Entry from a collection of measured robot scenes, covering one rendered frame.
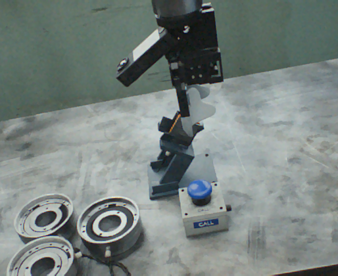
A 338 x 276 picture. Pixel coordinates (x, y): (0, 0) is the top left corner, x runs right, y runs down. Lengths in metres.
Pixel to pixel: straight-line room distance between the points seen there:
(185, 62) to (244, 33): 1.69
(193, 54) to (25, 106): 1.93
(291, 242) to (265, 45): 1.79
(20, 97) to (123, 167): 1.68
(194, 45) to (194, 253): 0.32
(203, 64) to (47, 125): 0.55
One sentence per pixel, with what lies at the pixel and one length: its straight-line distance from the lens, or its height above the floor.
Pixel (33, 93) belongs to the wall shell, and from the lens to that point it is 2.48.
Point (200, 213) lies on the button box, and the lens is 0.69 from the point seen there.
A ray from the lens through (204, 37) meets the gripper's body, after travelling 0.67.
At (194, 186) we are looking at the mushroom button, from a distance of 0.69.
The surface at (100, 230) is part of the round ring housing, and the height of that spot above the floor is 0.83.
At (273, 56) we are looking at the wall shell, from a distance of 2.44.
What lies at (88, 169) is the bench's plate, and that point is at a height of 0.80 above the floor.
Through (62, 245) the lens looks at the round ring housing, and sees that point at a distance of 0.73.
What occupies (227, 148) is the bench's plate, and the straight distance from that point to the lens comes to 0.88.
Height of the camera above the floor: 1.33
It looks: 35 degrees down
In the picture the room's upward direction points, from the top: 12 degrees counter-clockwise
